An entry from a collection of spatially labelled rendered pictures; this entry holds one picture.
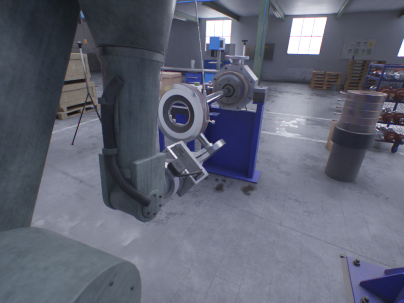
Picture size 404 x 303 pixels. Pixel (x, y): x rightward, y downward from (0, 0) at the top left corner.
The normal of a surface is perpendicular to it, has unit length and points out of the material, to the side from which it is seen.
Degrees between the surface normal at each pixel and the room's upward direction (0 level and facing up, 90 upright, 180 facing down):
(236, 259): 0
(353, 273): 0
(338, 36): 90
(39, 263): 17
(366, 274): 0
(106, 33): 130
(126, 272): 90
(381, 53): 90
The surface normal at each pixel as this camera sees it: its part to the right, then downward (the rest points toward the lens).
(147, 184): 0.88, 0.18
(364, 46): -0.41, 0.36
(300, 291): 0.03, -0.91
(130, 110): 0.22, 0.32
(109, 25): -0.19, 0.89
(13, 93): 0.96, 0.14
